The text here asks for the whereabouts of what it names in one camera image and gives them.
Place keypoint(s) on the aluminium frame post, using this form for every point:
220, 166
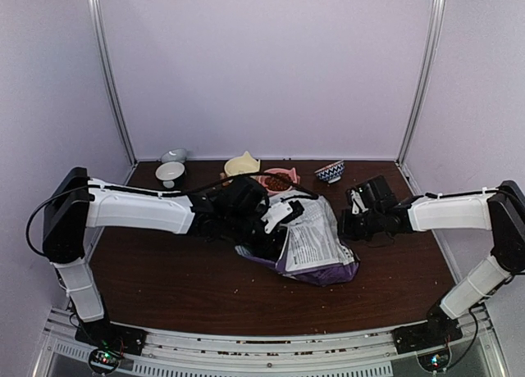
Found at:
96, 14
434, 29

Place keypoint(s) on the light blue striped bowl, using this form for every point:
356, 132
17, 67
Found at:
175, 155

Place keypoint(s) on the right aluminium frame post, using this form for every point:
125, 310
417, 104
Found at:
434, 29

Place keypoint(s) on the brown kibble in pink bowl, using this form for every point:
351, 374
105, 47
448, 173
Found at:
278, 183

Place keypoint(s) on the navy white-dotted bowl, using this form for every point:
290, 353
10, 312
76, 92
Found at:
171, 174

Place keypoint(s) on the pink cat-ear pet bowl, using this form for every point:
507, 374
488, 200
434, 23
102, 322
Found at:
292, 173

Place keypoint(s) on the purple pet food bag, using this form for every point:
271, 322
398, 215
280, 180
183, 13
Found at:
312, 251

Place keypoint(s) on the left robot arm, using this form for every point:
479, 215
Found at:
236, 212

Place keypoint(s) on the blue zigzag patterned bowl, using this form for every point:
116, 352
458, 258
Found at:
331, 173

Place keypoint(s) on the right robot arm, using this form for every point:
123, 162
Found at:
373, 208

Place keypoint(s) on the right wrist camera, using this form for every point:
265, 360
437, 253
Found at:
356, 201

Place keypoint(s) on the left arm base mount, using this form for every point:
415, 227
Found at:
108, 336

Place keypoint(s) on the left aluminium frame post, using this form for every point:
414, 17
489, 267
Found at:
96, 14

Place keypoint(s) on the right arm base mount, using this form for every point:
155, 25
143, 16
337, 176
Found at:
437, 330

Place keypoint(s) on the cream cat-ear pet bowl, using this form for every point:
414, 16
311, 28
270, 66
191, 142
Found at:
242, 164

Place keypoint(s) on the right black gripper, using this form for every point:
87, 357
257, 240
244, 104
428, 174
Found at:
344, 228

